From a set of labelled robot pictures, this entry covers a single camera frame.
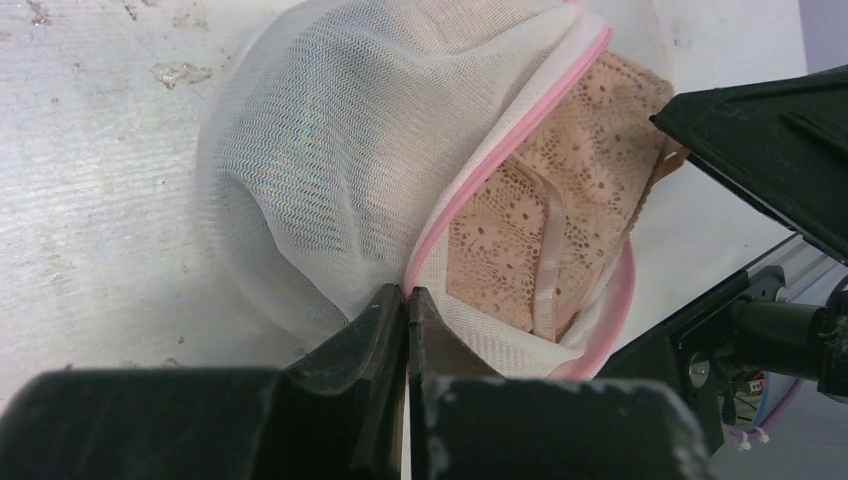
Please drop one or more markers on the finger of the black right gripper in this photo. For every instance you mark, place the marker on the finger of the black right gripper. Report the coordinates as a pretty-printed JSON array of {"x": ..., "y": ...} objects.
[{"x": 780, "y": 146}]

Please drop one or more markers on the white mesh bag pink zipper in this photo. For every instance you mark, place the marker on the white mesh bag pink zipper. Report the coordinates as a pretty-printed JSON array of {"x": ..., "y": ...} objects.
[{"x": 349, "y": 133}]

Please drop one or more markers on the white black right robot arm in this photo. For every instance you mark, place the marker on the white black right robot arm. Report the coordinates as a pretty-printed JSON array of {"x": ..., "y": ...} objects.
[{"x": 739, "y": 325}]

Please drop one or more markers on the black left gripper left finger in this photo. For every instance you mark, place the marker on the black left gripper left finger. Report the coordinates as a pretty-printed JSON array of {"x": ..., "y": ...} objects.
[{"x": 337, "y": 413}]

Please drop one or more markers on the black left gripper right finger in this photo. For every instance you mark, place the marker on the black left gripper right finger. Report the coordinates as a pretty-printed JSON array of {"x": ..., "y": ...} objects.
[{"x": 469, "y": 422}]

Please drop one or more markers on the beige bra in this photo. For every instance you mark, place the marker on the beige bra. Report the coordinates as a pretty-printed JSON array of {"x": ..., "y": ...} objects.
[{"x": 531, "y": 244}]

